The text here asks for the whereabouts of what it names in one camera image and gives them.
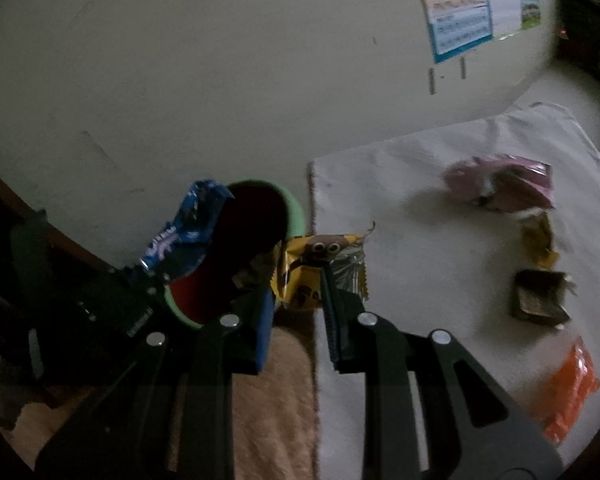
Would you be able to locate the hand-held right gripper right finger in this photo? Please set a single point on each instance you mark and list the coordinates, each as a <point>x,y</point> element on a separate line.
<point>330,320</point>

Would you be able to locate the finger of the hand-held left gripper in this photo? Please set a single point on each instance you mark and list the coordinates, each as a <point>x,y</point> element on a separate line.
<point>147,282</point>

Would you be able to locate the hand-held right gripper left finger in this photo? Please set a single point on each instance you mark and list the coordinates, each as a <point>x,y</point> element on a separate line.
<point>265,330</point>

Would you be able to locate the yellow snack wrapper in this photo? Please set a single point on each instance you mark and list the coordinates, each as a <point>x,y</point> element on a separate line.
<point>300,270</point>

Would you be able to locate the blue snack wrapper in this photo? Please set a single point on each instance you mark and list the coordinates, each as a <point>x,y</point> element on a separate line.
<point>195,220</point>

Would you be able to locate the green bin with red inside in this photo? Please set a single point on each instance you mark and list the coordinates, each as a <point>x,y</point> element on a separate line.
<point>295,210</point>

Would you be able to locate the white cloth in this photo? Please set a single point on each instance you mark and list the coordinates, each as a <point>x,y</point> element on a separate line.
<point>420,260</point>

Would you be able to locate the dark wooden furniture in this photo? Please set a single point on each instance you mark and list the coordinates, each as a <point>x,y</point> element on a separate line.
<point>40,220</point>

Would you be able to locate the dark brown wrapper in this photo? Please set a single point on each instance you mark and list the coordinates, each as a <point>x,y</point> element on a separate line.
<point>540,300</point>

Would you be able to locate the pink snack wrapper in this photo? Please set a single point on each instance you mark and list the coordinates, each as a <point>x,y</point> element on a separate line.
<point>500,185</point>

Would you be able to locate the small yellow brown wrapper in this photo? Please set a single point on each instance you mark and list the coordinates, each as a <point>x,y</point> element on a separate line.
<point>539,240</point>

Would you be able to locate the orange snack wrapper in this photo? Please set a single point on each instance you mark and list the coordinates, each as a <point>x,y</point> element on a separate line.
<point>572,390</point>

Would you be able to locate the wall poster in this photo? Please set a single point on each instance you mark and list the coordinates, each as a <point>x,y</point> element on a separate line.
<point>460,10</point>

